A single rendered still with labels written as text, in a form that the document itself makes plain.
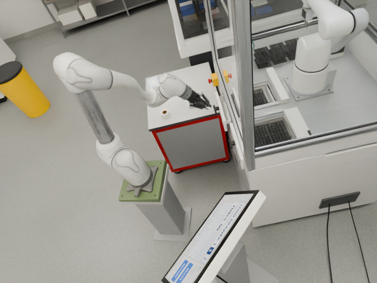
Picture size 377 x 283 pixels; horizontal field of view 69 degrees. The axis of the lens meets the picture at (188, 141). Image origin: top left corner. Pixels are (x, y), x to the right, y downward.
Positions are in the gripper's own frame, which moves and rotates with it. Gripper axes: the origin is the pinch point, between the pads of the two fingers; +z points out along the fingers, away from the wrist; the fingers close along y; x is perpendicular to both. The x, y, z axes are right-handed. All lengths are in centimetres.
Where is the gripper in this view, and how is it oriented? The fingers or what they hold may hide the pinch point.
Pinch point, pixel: (209, 107)
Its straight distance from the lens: 188.4
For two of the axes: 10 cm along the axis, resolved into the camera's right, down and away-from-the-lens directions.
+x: -1.3, -7.7, 6.2
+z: 7.2, 3.5, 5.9
